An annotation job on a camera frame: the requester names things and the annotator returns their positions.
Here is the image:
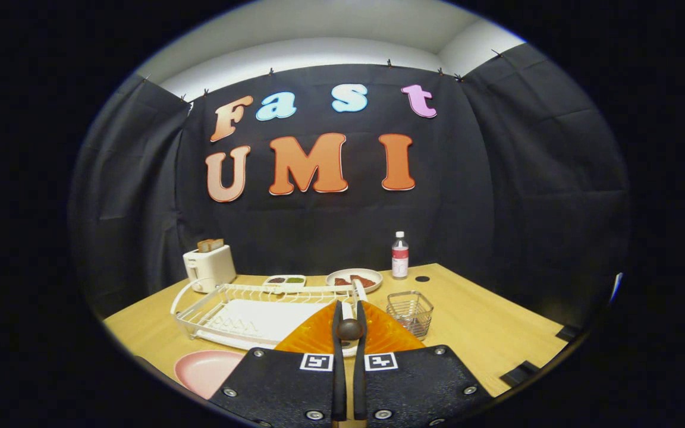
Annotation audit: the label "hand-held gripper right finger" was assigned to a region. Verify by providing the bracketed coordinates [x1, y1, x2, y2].
[353, 300, 495, 428]

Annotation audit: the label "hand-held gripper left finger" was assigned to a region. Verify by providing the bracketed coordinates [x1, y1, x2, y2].
[208, 300, 347, 428]

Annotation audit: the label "wooden handled spoon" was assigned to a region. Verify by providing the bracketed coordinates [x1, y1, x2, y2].
[338, 318, 364, 341]

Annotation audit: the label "metal wire basket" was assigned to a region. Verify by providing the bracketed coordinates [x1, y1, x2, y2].
[387, 290, 434, 341]

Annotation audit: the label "white wire dish rack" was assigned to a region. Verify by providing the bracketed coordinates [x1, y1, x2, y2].
[170, 278, 368, 351]

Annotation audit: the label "pink plate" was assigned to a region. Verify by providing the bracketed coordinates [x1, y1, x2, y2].
[174, 350, 245, 400]

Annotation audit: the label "round white food plate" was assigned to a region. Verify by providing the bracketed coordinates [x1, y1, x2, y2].
[326, 268, 384, 294]

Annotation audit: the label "white two-compartment sauce dish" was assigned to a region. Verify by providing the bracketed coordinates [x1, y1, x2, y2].
[263, 274, 307, 294]

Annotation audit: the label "white drip tray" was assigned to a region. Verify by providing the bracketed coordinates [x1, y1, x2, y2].
[203, 297, 343, 348]

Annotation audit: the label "red food slices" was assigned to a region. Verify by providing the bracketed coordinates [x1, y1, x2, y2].
[334, 274, 377, 289]

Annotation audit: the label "red label water bottle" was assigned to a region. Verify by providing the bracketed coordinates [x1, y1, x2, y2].
[391, 231, 409, 279]

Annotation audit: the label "white toaster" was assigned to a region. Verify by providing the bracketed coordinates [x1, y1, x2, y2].
[183, 244, 237, 294]

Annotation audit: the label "black backdrop cloth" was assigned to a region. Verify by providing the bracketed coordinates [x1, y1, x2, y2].
[69, 43, 631, 328]

